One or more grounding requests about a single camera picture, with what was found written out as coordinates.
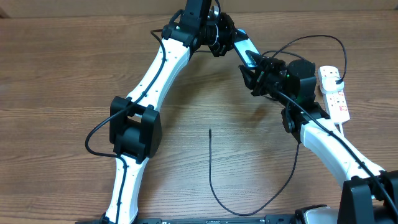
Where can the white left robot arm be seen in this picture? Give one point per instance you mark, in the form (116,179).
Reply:
(135,129)

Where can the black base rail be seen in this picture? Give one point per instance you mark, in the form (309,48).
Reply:
(268,219)

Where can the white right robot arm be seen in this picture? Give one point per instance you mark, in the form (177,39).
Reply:
(369,193)

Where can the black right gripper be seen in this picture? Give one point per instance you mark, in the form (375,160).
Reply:
(264,64)

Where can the Samsung Galaxy smartphone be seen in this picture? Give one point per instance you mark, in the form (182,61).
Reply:
(245,48)

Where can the white power strip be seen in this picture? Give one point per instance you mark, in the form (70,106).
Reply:
(335,103)

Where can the white charger plug adapter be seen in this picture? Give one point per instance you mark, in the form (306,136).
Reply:
(331,84)

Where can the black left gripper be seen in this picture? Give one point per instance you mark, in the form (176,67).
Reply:
(229,37)

